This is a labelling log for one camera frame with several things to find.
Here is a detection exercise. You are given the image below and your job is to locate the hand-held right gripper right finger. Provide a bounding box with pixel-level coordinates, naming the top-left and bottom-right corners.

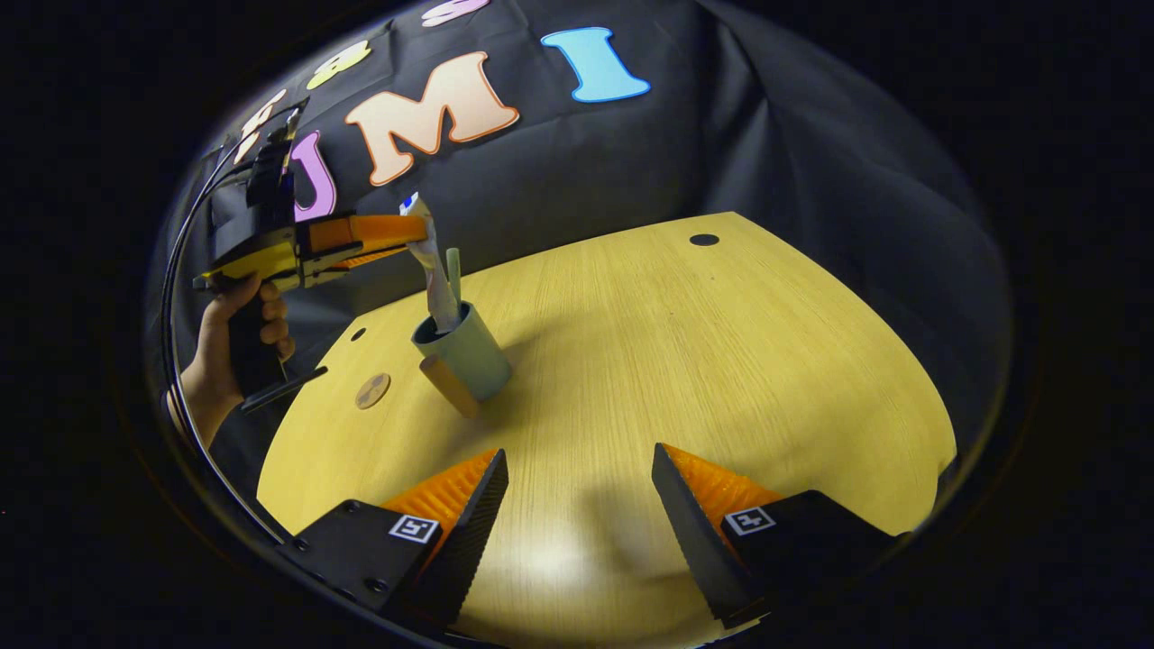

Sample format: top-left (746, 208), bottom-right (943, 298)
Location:
top-left (651, 442), bottom-right (907, 630)

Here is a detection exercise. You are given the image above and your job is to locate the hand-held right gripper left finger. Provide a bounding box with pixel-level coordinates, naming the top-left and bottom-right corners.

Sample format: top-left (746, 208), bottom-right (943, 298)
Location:
top-left (275, 448), bottom-right (510, 629)

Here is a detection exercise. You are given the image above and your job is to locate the white toothpaste tube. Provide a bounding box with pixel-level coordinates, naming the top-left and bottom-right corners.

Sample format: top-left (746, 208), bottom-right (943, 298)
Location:
top-left (399, 192), bottom-right (463, 334)

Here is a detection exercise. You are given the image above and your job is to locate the pale blue cup wooden handle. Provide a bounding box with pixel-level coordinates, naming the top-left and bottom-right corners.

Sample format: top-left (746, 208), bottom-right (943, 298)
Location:
top-left (411, 300), bottom-right (513, 420)

